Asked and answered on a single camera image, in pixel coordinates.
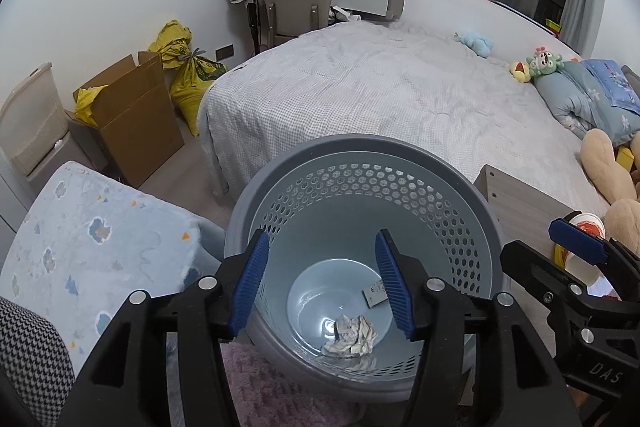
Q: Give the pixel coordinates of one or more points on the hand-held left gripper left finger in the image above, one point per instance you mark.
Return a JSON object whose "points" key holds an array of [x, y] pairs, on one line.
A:
{"points": [[250, 287]]}

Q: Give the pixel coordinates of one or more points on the black stand pole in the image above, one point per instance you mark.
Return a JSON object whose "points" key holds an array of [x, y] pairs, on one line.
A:
{"points": [[253, 17]]}

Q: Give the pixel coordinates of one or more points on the grey headboard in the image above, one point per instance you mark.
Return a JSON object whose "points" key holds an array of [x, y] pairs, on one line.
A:
{"points": [[631, 77]]}

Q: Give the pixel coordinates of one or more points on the bed with grey checked sheet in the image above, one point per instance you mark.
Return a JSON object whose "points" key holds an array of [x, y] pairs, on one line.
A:
{"points": [[375, 82]]}

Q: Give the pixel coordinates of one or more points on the dark wall socket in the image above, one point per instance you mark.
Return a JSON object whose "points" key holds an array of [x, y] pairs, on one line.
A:
{"points": [[225, 53]]}

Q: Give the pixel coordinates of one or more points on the brown cardboard box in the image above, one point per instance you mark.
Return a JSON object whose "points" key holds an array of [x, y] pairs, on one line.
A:
{"points": [[135, 127]]}

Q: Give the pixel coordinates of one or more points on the yellow sack with tied top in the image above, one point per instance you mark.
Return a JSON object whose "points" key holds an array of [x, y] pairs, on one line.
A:
{"points": [[192, 92]]}

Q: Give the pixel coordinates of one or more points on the folded blue-grey duvet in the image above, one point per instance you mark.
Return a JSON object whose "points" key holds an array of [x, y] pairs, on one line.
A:
{"points": [[575, 102]]}

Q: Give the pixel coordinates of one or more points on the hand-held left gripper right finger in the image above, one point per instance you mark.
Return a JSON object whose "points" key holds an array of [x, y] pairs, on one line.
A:
{"points": [[395, 287]]}

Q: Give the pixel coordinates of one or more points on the grey wooden table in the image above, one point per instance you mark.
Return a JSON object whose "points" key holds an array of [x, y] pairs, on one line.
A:
{"points": [[520, 202]]}

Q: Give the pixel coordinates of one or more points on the pink fluffy cloth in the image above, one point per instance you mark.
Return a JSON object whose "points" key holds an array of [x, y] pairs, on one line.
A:
{"points": [[280, 387]]}

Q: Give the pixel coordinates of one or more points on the yellow and red plush toy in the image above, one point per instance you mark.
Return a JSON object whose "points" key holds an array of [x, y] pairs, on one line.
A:
{"points": [[520, 72]]}

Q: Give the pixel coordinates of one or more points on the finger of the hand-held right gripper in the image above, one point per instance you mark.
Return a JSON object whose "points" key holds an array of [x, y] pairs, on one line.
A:
{"points": [[530, 264], [575, 239]]}

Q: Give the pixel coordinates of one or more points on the houndstooth cloth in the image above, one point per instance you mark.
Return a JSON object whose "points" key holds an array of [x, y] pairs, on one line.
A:
{"points": [[30, 357]]}

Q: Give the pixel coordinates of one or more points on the red and green toy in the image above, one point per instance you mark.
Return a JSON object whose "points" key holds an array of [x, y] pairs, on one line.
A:
{"points": [[554, 28]]}

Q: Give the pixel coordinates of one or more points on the yellow bag in box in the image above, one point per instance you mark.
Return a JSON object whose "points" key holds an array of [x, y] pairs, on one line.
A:
{"points": [[90, 104]]}

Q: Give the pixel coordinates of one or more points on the white crumpled cloth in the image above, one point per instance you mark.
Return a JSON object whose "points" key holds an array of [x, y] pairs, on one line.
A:
{"points": [[344, 13]]}

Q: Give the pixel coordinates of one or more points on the green plush toy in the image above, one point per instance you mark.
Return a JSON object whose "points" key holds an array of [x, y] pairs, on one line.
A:
{"points": [[545, 64]]}

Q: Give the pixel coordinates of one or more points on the light blue plush toy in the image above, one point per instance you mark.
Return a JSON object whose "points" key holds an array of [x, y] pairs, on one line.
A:
{"points": [[475, 41]]}

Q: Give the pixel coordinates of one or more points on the crumpled white paper ball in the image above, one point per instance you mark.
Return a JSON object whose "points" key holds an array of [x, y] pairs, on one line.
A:
{"points": [[352, 334]]}

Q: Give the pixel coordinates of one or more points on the large beige teddy bear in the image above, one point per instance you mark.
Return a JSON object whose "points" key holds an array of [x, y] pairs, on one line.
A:
{"points": [[605, 167]]}

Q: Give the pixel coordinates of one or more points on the light blue printed blanket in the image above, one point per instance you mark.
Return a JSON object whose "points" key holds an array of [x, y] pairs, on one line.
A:
{"points": [[100, 232]]}

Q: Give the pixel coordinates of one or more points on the beige storage bin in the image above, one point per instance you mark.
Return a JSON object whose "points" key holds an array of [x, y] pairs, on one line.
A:
{"points": [[35, 122]]}

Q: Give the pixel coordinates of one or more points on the printed paper cup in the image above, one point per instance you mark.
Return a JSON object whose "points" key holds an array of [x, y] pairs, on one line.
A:
{"points": [[582, 272]]}

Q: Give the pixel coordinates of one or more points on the small grey card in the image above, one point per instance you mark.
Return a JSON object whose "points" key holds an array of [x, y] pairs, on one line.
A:
{"points": [[374, 296]]}

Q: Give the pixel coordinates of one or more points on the blue printed pillow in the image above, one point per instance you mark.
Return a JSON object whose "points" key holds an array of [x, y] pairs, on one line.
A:
{"points": [[612, 82]]}

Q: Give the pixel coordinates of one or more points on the grey perforated plastic basket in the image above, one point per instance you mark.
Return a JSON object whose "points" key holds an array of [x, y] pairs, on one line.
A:
{"points": [[325, 237]]}

